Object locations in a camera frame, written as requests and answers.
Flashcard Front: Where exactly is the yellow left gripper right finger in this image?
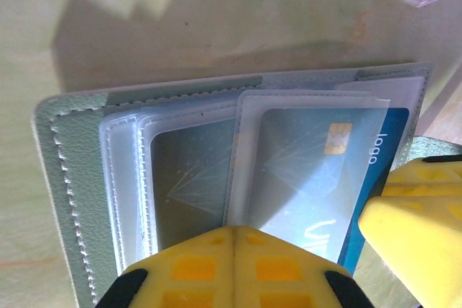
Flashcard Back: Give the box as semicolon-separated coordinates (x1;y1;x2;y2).
233;226;376;308

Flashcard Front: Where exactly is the green leather card holder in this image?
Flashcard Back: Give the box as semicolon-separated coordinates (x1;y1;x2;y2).
31;61;462;308

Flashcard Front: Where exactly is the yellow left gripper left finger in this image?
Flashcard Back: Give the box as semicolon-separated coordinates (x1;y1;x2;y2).
95;224;237;308

